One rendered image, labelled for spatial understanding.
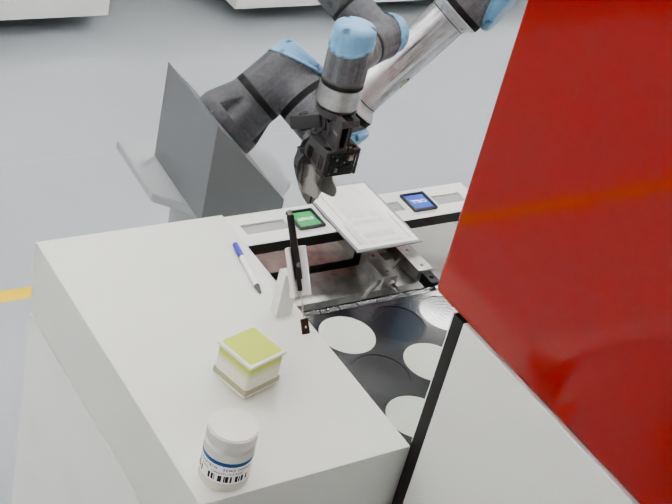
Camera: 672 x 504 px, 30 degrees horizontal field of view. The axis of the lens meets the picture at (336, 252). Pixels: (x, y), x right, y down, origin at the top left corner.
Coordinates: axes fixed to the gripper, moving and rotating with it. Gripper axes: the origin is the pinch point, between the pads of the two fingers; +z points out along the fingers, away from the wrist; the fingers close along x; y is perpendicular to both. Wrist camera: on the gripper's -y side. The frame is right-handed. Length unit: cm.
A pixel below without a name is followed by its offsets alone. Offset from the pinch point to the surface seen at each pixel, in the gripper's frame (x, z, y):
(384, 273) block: 11.3, 10.4, 13.3
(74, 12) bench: 64, 91, -256
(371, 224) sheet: 12.0, 4.9, 5.3
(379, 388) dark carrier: -6.8, 11.3, 39.9
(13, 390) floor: -24, 101, -70
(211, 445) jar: -48, -2, 55
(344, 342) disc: -6.3, 11.2, 27.8
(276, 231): -7.1, 5.2, 2.6
